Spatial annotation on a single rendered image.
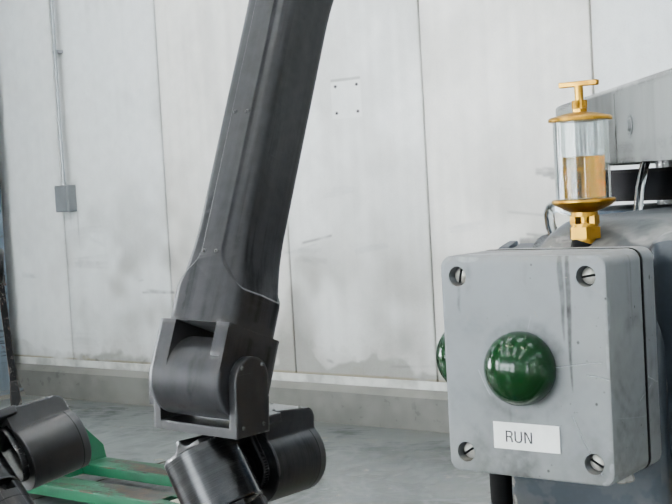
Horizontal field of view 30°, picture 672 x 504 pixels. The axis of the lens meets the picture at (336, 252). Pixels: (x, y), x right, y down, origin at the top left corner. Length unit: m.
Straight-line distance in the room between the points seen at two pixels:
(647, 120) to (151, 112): 7.44
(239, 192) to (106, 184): 7.57
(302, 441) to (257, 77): 0.28
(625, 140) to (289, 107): 0.26
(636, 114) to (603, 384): 0.33
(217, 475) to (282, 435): 0.08
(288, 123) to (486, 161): 5.67
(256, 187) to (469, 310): 0.41
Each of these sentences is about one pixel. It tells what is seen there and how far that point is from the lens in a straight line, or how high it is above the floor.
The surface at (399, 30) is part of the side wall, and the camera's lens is 6.91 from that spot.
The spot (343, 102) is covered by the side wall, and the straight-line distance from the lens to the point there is 7.12.
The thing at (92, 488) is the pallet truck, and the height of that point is 0.09.
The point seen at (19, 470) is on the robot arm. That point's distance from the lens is 1.15.
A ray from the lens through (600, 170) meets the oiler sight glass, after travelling 0.57.
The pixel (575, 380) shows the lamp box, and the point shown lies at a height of 1.28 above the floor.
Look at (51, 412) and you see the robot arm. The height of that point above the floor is 1.17.
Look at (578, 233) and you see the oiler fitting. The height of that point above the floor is 1.33.
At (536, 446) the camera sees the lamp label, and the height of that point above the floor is 1.25.
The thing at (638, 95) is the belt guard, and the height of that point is 1.41.
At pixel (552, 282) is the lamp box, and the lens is 0.50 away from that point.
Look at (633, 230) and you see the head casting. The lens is 0.58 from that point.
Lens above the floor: 1.36
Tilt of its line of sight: 3 degrees down
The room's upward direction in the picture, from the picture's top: 3 degrees counter-clockwise
